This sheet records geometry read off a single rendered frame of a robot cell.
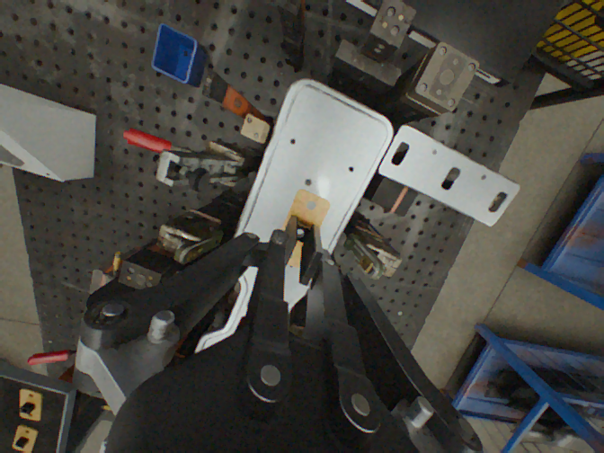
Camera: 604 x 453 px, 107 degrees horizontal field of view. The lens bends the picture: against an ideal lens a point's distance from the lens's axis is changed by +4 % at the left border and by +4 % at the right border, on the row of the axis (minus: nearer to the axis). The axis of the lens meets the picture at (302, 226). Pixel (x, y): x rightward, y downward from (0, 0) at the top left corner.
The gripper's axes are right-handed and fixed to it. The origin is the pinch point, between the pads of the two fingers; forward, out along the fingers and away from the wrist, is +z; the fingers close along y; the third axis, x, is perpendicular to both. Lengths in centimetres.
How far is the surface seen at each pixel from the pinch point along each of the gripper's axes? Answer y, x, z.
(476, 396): 201, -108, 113
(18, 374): -37, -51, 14
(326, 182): 3.9, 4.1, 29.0
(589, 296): 168, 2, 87
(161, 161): -16.9, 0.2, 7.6
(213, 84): -14.6, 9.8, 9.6
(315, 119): -3.3, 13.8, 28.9
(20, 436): -35, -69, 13
